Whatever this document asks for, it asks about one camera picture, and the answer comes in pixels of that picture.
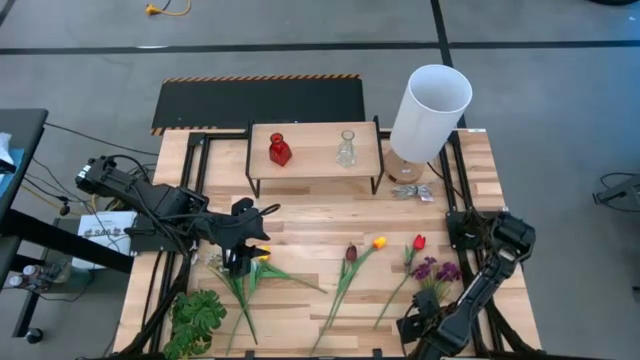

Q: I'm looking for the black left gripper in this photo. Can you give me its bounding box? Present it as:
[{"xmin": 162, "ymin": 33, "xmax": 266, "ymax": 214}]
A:
[{"xmin": 217, "ymin": 197, "xmax": 274, "ymax": 279}]

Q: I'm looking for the white small blossom spray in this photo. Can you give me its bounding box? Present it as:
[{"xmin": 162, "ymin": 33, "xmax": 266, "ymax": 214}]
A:
[{"xmin": 204, "ymin": 252, "xmax": 259, "ymax": 346}]

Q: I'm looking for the purple artificial flower bunch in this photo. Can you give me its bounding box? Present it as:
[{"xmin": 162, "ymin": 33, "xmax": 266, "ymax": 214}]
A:
[{"xmin": 412, "ymin": 256, "xmax": 464, "ymax": 321}]

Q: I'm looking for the red artificial tulip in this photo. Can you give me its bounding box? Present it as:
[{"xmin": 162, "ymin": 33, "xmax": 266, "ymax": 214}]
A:
[{"xmin": 372, "ymin": 233, "xmax": 427, "ymax": 331}]

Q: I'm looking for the orange yellow artificial tulip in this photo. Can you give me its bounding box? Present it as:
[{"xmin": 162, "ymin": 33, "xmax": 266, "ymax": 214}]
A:
[{"xmin": 327, "ymin": 235, "xmax": 389, "ymax": 329}]

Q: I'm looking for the red glass vase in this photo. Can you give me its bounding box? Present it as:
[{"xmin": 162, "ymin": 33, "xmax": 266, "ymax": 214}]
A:
[{"xmin": 268, "ymin": 132, "xmax": 293, "ymax": 168}]

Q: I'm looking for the clear glass vase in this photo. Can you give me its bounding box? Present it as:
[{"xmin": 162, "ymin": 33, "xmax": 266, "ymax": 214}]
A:
[{"xmin": 335, "ymin": 129, "xmax": 357, "ymax": 169}]

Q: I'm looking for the wooden shelf with black legs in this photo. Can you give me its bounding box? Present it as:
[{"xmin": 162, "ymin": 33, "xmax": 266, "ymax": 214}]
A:
[{"xmin": 244, "ymin": 115, "xmax": 385, "ymax": 199}]

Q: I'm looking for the green monstera leaf plant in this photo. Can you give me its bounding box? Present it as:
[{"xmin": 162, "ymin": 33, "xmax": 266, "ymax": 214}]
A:
[{"xmin": 162, "ymin": 289, "xmax": 229, "ymax": 360}]

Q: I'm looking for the white cardboard box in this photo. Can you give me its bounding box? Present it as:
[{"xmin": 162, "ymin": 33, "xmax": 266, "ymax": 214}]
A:
[{"xmin": 71, "ymin": 210, "xmax": 139, "ymax": 271}]

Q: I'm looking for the black hazard-striped floor mat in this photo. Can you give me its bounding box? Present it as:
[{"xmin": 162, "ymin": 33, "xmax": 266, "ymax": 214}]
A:
[{"xmin": 151, "ymin": 73, "xmax": 366, "ymax": 137}]

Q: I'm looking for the white shade table lamp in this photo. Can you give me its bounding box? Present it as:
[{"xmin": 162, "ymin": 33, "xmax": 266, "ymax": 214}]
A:
[{"xmin": 384, "ymin": 63, "xmax": 474, "ymax": 185}]

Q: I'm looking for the black floor stand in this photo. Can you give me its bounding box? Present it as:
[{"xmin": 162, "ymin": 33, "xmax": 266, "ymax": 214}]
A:
[{"xmin": 592, "ymin": 172, "xmax": 640, "ymax": 206}]

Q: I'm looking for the black desk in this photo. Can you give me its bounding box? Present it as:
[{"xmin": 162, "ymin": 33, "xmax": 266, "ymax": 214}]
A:
[{"xmin": 0, "ymin": 108, "xmax": 135, "ymax": 346}]

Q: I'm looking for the white crumpled paper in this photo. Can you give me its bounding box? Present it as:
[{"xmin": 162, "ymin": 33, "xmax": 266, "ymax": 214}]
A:
[{"xmin": 0, "ymin": 132, "xmax": 16, "ymax": 174}]

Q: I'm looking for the black aluminium table frame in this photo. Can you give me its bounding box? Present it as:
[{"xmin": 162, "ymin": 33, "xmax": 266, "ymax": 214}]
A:
[{"xmin": 117, "ymin": 127, "xmax": 546, "ymax": 359}]

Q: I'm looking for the black floor cable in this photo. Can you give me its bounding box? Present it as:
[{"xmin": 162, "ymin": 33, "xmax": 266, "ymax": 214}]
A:
[{"xmin": 43, "ymin": 121, "xmax": 160, "ymax": 157}]

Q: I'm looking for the yellow extension cord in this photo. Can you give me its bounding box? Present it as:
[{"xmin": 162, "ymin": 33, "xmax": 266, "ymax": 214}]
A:
[{"xmin": 144, "ymin": 0, "xmax": 193, "ymax": 18}]

